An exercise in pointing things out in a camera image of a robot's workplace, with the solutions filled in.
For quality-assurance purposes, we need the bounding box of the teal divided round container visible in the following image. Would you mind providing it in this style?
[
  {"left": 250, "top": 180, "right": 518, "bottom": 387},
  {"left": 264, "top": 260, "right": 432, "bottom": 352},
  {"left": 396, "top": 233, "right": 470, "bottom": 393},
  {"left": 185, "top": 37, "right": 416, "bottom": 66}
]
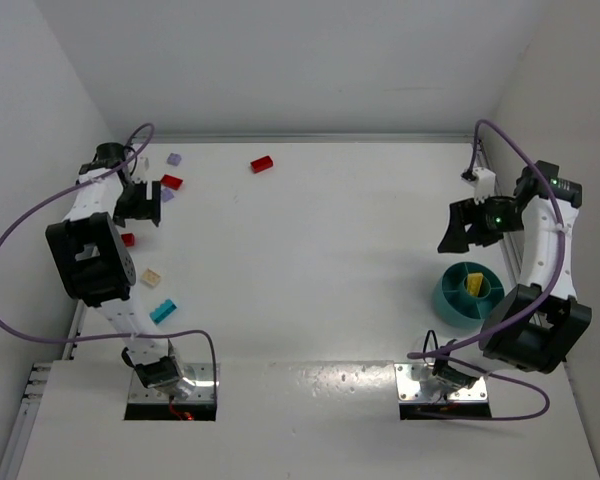
[{"left": 432, "top": 262, "right": 505, "bottom": 330}]

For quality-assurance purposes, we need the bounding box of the lilac lego brick lower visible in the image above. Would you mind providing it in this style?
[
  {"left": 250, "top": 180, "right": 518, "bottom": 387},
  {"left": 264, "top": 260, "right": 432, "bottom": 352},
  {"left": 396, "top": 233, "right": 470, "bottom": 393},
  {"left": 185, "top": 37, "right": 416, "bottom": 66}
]
[{"left": 161, "top": 188, "right": 174, "bottom": 202}]

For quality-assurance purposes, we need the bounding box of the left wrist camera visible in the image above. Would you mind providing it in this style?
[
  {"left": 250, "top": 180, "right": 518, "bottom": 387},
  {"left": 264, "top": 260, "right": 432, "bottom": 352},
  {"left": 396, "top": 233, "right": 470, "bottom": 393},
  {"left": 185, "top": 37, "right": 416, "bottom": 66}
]
[{"left": 131, "top": 156, "right": 150, "bottom": 182}]

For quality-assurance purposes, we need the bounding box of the metal base plate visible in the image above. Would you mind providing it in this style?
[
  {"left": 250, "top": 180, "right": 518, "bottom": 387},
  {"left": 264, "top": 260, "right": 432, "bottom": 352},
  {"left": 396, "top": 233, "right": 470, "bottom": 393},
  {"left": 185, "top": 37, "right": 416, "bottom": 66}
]
[
  {"left": 127, "top": 358, "right": 219, "bottom": 406},
  {"left": 394, "top": 363, "right": 489, "bottom": 406}
]

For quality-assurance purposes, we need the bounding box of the long yellow lego brick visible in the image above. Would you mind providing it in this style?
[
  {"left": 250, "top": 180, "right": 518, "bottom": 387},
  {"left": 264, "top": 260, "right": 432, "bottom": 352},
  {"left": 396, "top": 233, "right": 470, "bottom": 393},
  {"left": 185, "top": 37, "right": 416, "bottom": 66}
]
[{"left": 465, "top": 272, "right": 484, "bottom": 298}]

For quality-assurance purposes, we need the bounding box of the red lego brick left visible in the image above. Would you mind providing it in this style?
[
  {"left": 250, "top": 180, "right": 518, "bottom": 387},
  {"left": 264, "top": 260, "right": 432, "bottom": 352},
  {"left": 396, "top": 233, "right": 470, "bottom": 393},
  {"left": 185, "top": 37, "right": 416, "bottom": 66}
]
[{"left": 160, "top": 174, "right": 184, "bottom": 191}]

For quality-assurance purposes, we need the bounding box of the purple cable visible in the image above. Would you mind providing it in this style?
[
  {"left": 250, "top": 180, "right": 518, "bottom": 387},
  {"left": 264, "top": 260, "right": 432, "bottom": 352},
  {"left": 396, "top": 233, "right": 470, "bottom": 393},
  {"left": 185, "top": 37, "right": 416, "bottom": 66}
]
[
  {"left": 407, "top": 118, "right": 566, "bottom": 420},
  {"left": 0, "top": 122, "right": 216, "bottom": 371}
]

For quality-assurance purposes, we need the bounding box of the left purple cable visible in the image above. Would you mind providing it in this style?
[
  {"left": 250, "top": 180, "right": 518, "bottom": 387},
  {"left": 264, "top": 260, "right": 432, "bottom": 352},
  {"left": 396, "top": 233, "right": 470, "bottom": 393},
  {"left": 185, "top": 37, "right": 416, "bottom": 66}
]
[{"left": 0, "top": 122, "right": 216, "bottom": 371}]

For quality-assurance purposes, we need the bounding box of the lilac lego brick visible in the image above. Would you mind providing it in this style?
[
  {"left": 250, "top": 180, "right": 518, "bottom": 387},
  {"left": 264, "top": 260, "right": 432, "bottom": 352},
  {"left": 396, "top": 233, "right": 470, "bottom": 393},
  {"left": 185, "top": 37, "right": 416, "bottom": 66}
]
[
  {"left": 166, "top": 153, "right": 182, "bottom": 166},
  {"left": 161, "top": 188, "right": 174, "bottom": 202}
]

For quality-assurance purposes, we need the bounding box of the teal lego brick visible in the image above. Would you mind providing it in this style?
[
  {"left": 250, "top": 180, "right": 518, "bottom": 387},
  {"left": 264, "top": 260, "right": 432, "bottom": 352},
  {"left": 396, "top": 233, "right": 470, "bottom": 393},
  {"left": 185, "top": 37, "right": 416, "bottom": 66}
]
[{"left": 149, "top": 299, "right": 177, "bottom": 325}]

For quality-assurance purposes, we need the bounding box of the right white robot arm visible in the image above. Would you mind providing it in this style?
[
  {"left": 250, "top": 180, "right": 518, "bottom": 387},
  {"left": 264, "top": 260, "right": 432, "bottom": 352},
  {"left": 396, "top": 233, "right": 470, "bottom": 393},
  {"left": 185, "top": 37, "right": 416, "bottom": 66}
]
[{"left": 432, "top": 161, "right": 592, "bottom": 389}]

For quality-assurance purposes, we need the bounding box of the small red lego brick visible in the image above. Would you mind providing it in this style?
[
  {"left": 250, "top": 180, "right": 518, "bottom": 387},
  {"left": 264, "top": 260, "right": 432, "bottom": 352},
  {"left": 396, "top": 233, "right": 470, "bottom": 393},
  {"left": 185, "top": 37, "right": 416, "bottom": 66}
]
[{"left": 121, "top": 233, "right": 136, "bottom": 247}]

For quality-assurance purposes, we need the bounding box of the red lego brick top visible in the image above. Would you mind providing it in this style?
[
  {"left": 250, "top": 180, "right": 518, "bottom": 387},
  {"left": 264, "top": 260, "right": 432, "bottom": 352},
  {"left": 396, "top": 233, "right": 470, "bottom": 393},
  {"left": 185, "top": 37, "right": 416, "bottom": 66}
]
[{"left": 250, "top": 155, "right": 274, "bottom": 174}]

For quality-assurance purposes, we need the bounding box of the beige lego brick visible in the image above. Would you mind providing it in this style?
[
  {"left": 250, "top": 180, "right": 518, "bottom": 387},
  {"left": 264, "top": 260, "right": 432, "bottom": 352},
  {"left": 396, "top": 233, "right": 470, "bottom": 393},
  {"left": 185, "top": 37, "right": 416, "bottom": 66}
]
[{"left": 140, "top": 268, "right": 162, "bottom": 288}]

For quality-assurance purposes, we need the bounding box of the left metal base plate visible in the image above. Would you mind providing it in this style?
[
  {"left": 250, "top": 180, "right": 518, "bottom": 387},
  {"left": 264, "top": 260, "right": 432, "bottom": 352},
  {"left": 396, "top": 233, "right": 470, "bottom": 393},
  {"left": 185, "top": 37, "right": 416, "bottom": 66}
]
[{"left": 127, "top": 358, "right": 219, "bottom": 406}]

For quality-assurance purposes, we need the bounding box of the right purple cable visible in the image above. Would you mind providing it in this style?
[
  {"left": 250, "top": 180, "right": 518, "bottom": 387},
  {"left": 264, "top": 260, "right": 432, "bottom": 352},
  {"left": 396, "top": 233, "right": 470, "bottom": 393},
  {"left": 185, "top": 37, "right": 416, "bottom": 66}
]
[{"left": 407, "top": 118, "right": 566, "bottom": 420}]

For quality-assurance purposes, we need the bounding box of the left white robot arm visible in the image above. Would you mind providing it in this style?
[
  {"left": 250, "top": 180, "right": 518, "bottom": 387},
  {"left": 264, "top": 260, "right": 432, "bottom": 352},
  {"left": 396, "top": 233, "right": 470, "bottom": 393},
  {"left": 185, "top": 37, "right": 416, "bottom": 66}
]
[{"left": 45, "top": 143, "right": 183, "bottom": 396}]

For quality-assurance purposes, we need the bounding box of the lilac lego brick upper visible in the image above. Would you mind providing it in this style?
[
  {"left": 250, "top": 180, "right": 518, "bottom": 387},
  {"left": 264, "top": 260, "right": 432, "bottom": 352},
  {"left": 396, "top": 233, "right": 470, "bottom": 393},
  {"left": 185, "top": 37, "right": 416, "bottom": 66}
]
[{"left": 166, "top": 153, "right": 182, "bottom": 166}]

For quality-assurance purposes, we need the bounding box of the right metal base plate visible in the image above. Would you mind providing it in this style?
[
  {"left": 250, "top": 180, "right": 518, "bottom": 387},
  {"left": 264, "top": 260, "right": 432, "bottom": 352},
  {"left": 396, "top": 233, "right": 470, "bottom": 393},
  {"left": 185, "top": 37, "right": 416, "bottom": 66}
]
[{"left": 394, "top": 363, "right": 489, "bottom": 406}]

